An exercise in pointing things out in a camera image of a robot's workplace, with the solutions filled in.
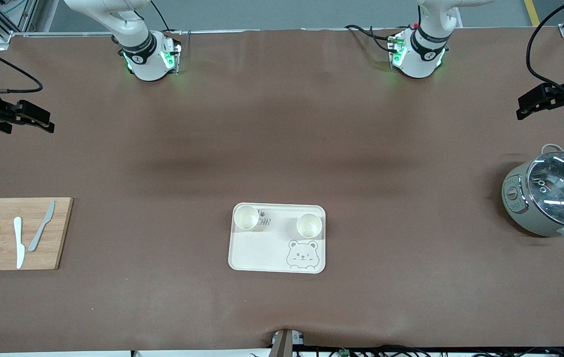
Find black left arm base cables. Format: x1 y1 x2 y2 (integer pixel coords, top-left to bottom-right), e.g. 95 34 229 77
345 24 396 53

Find silver table edge rail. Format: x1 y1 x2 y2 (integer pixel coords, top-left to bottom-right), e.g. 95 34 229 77
0 30 421 38

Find grey plastic knife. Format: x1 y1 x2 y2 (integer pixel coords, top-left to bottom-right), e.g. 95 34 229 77
28 201 56 252

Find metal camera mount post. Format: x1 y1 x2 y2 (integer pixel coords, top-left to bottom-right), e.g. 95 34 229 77
271 329 306 357

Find wooden cutting board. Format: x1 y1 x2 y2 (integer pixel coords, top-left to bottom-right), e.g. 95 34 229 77
0 197 73 271

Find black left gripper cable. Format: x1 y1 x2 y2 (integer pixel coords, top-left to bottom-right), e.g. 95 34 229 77
526 0 564 102

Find cream bear print tray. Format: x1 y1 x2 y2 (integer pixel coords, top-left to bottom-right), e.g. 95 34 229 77
228 202 326 274

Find white plastic knife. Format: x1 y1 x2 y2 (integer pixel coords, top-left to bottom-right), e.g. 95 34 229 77
13 217 25 269

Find glass pot lid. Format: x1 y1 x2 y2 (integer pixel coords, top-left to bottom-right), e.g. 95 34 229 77
526 151 564 229

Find black right arm base cable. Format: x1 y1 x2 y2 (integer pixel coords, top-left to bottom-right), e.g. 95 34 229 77
150 0 171 31

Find white plastic cup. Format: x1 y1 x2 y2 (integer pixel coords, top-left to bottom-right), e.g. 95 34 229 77
234 205 260 231
296 213 323 238

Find grey-green electric pot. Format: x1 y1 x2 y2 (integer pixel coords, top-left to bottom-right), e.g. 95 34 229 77
501 144 564 242

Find brown table cover mat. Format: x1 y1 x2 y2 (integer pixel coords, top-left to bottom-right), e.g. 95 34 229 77
0 27 564 354

